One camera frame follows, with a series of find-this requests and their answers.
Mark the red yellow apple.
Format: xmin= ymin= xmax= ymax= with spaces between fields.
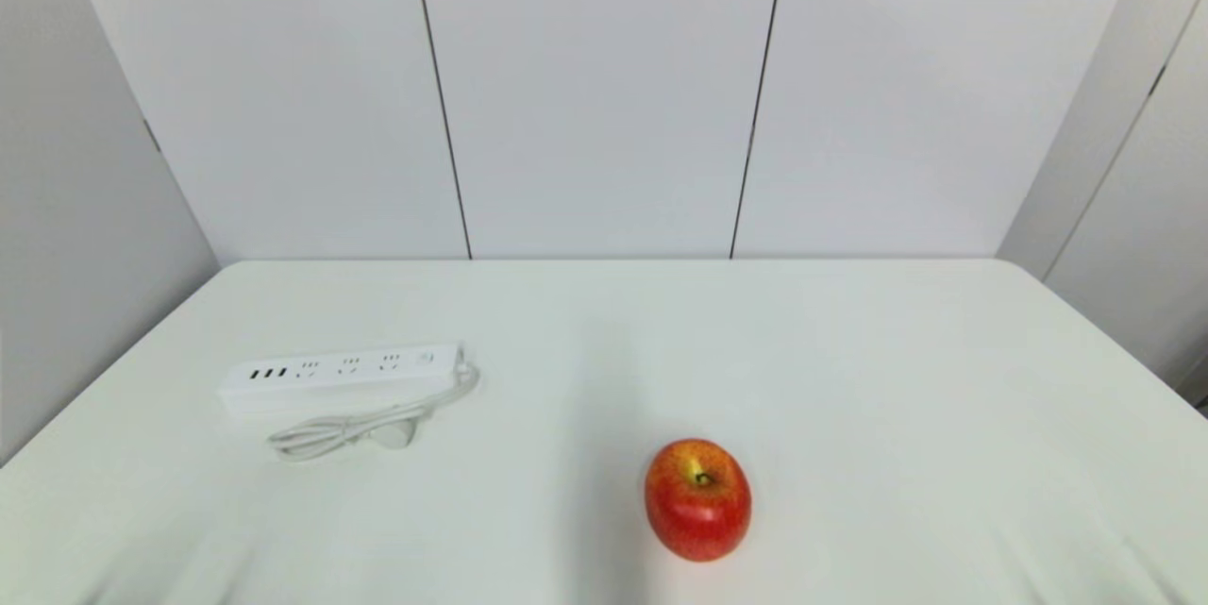
xmin=644 ymin=438 xmax=753 ymax=563

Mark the white power strip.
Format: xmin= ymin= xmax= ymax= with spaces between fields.
xmin=218 ymin=343 xmax=466 ymax=418

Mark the white power cable with plug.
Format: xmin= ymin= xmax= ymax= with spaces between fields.
xmin=267 ymin=361 xmax=482 ymax=463

